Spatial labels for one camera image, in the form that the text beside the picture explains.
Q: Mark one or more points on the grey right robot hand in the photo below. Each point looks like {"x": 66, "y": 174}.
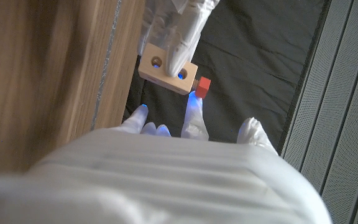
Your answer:
{"x": 166, "y": 186}

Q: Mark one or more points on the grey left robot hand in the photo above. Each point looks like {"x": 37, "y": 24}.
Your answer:
{"x": 179, "y": 28}

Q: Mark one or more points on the wooden block with holes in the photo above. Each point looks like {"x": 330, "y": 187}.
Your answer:
{"x": 166, "y": 73}

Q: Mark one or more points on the red-headed wooden screw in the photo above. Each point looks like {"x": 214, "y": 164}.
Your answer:
{"x": 202, "y": 87}

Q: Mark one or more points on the black backdrop curtain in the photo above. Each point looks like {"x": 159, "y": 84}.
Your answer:
{"x": 244, "y": 68}

